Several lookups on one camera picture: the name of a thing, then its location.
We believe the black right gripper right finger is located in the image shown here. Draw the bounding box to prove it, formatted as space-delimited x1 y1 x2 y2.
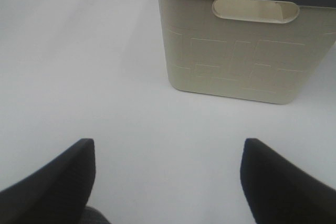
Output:
240 138 335 223

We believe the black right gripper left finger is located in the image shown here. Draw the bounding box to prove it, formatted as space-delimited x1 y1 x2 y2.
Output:
1 138 96 223

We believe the dark grey towel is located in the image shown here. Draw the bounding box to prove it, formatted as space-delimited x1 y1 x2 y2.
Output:
79 206 110 224

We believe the beige basket grey rim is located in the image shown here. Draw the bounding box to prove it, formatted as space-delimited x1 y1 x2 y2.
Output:
158 0 335 104

